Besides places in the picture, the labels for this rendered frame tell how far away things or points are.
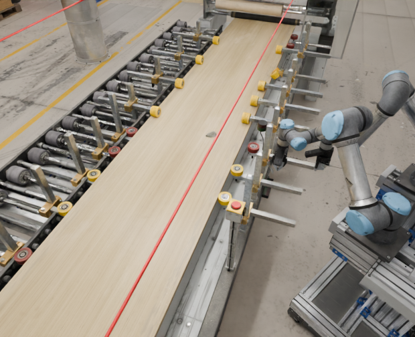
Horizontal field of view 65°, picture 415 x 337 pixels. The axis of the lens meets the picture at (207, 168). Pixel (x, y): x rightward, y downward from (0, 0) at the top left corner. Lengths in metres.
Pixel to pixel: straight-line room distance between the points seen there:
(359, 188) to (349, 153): 0.15
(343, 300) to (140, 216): 1.45
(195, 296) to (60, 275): 0.68
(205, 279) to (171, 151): 0.85
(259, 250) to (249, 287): 0.34
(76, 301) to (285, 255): 1.69
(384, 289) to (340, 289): 0.83
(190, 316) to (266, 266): 1.04
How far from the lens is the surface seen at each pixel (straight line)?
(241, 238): 1.96
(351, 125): 1.46
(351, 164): 1.47
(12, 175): 2.43
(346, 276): 2.57
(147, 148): 2.22
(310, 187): 3.31
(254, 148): 2.20
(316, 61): 4.32
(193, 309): 1.84
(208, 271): 1.93
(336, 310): 2.42
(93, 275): 1.69
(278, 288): 2.62
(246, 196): 1.73
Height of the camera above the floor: 2.31
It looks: 44 degrees down
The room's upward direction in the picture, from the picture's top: straight up
